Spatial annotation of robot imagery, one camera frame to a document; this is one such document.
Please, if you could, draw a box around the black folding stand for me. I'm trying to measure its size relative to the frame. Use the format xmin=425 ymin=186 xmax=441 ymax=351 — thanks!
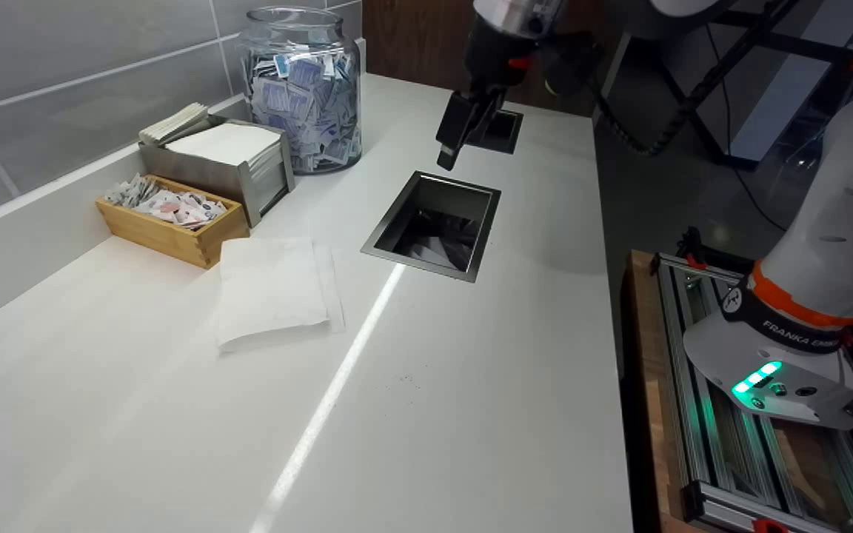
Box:
xmin=598 ymin=0 xmax=853 ymax=173

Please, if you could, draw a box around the aluminium rail robot base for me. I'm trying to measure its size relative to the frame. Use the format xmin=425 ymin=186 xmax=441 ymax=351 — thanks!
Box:
xmin=659 ymin=248 xmax=853 ymax=533

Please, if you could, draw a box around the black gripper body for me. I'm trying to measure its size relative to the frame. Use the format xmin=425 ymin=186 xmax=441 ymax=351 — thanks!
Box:
xmin=459 ymin=17 xmax=539 ymax=114

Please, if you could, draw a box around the dark brown cabinet panel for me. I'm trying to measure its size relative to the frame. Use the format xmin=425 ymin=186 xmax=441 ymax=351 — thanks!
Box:
xmin=361 ymin=0 xmax=610 ymax=120

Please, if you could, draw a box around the steel napkin dispenser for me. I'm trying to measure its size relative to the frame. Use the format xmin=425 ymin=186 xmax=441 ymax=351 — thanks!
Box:
xmin=141 ymin=117 xmax=301 ymax=229

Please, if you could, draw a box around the wooden base board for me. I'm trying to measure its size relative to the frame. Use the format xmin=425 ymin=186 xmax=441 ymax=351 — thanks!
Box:
xmin=629 ymin=248 xmax=706 ymax=533

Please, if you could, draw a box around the glass jar with packets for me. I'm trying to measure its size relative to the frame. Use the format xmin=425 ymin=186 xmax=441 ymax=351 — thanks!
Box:
xmin=238 ymin=4 xmax=369 ymax=179

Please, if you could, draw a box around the wooden box with packets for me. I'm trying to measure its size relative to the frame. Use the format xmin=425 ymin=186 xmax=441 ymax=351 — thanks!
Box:
xmin=92 ymin=173 xmax=253 ymax=272

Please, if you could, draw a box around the beige folded napkin stack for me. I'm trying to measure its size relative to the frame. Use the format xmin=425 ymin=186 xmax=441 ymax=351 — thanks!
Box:
xmin=136 ymin=100 xmax=215 ymax=149

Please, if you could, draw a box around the steel-framed waste bin opening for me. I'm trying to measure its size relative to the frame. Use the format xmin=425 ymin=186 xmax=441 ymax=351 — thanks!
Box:
xmin=361 ymin=170 xmax=505 ymax=288

